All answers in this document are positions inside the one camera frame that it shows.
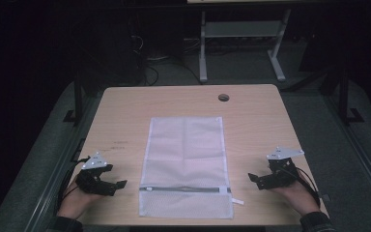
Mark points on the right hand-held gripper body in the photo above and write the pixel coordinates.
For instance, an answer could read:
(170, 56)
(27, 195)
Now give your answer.
(281, 177)

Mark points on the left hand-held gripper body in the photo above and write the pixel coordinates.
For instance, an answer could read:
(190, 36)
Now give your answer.
(90, 183)

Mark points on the white mesh laundry bag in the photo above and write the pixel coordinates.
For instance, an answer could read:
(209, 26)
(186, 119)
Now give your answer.
(186, 154)

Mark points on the person's left hand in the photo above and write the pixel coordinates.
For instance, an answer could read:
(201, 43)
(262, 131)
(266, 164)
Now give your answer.
(74, 203)

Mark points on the person's right hand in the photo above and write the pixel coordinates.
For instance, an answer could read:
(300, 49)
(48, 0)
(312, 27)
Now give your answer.
(302, 198)

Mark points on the black metal stand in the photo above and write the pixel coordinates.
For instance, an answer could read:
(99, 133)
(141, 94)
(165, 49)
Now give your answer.
(343, 96)
(78, 103)

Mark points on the grey table grommet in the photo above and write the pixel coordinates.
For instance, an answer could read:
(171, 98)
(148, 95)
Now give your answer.
(223, 97)

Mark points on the white metal desk frame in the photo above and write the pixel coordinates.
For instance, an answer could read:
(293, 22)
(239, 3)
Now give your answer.
(203, 64)

